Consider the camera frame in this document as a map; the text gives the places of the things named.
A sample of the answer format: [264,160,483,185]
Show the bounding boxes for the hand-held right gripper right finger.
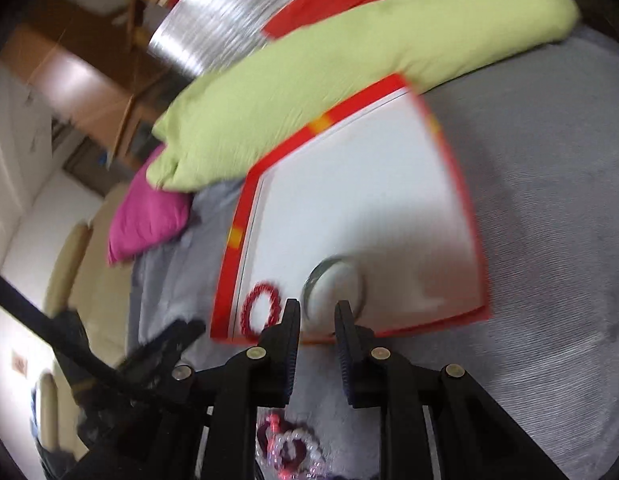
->
[334,300,565,480]

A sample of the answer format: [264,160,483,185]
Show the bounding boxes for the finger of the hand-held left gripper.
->
[122,317,206,376]

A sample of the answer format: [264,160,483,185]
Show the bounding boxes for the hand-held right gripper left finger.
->
[154,299,303,480]

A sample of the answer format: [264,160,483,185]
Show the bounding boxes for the silver bangle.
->
[300,256,364,333]

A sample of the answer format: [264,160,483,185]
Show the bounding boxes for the red cardboard box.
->
[210,74,494,346]

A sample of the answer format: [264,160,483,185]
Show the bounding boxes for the magenta pillow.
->
[107,142,194,267]

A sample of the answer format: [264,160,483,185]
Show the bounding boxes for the grey blanket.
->
[124,25,619,480]

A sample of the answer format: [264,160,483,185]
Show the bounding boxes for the wooden cabinet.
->
[0,25,165,171]

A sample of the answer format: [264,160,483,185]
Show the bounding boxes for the light green pillow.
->
[146,0,583,193]

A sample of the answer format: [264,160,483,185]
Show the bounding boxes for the silver foil cushion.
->
[147,0,435,78]

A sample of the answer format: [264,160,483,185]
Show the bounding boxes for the wooden rack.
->
[122,0,171,50]

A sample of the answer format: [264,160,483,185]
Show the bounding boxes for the red cushion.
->
[262,0,393,41]

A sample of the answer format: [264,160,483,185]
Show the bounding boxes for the red bead bracelet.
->
[240,282,284,336]

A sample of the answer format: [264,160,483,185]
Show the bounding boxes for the pink translucent bead bracelet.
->
[262,427,324,480]

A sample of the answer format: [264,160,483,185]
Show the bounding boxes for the beige padded bed frame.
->
[40,182,140,461]

